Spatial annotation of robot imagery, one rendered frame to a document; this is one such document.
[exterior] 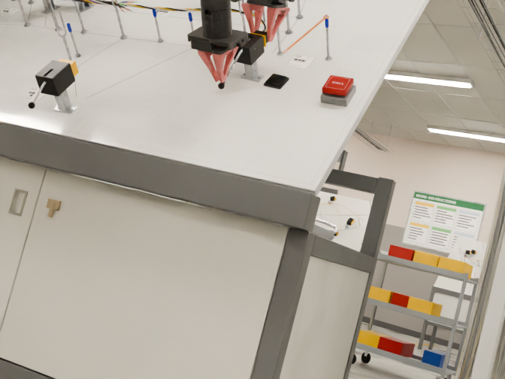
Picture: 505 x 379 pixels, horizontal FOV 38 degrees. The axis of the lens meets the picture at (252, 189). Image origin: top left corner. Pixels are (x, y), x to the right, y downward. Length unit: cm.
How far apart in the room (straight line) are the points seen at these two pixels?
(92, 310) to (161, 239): 20
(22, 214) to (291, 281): 61
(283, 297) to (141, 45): 75
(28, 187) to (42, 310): 26
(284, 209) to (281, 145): 16
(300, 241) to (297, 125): 25
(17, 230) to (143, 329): 36
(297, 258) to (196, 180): 23
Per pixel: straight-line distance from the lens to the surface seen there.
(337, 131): 141
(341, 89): 147
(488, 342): 148
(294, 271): 131
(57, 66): 158
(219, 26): 141
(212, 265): 137
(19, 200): 163
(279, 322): 132
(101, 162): 147
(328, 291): 153
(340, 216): 887
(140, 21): 189
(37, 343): 156
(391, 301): 642
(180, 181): 137
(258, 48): 155
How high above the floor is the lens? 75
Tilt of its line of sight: 4 degrees up
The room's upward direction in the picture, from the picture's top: 15 degrees clockwise
